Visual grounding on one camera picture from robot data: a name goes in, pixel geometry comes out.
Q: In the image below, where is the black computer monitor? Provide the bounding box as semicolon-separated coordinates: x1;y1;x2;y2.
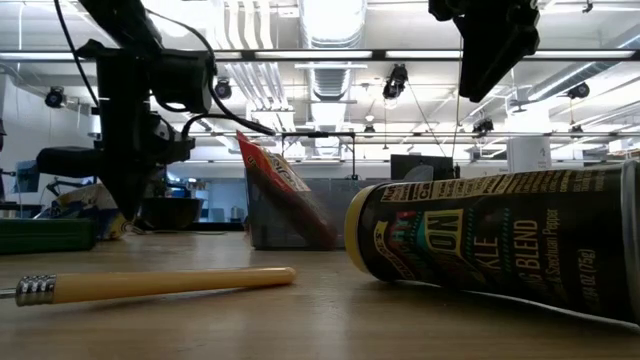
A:
13;158;44;194
389;153;455;181

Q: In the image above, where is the dark grey plastic bin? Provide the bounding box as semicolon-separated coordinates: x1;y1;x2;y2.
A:
244;169;351;251

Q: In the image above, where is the blue yellow ramen packet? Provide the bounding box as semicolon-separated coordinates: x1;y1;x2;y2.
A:
47;182;134;241

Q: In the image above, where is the yellow handled spoon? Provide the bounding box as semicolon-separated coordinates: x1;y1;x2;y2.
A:
0;266;297;308

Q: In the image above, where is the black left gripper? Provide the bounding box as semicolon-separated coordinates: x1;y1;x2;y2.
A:
97;52;195;222

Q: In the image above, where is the red yellow ramen packet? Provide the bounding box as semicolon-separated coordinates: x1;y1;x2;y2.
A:
235;127;336;250

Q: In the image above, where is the white sign box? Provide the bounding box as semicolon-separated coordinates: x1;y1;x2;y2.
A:
506;135;553;174

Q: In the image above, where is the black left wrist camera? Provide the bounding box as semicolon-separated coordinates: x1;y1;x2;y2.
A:
149;48;217;115

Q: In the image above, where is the yellow lidded black spice jar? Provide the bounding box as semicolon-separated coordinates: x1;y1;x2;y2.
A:
343;157;640;326

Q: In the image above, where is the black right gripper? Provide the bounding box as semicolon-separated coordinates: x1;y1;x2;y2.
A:
428;0;541;104

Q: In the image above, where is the grey chair back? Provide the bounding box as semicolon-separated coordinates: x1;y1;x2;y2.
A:
402;164;435;182

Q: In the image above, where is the black bowl red inside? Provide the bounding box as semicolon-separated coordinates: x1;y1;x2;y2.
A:
139;196;204;231

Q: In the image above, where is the green box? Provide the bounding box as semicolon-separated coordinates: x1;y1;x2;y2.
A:
0;218;97;255

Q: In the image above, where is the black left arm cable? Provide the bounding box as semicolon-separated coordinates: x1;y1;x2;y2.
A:
52;0;276;139

